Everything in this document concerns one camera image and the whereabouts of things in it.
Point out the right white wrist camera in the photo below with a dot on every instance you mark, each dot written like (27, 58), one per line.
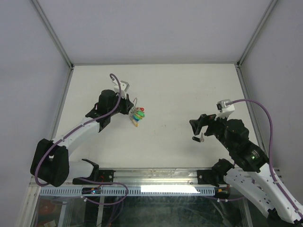
(225, 108)

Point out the large keyring with keys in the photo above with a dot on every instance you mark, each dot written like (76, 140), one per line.
(136, 115)

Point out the aluminium mounting rail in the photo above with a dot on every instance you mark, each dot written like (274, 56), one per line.
(136, 177)

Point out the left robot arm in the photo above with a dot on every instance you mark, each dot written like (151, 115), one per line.
(51, 164)

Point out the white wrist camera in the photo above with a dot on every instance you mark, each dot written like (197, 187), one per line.
(225, 108)
(121, 87)

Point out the black tag with key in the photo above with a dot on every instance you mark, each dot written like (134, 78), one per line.
(199, 138)

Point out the aluminium frame post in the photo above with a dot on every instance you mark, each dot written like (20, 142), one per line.
(257, 32)
(50, 30)

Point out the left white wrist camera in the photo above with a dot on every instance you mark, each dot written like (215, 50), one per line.
(121, 87)

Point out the right aluminium frame post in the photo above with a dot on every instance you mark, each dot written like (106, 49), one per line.
(257, 32)

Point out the left aluminium frame post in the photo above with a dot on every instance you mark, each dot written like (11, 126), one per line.
(50, 30)

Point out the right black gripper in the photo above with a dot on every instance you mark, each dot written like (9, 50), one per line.
(208, 120)

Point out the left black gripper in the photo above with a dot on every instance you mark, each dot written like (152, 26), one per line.
(128, 105)

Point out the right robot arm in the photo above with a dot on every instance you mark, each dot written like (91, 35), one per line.
(268, 194)

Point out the white slotted cable duct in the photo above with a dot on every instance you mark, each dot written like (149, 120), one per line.
(149, 190)

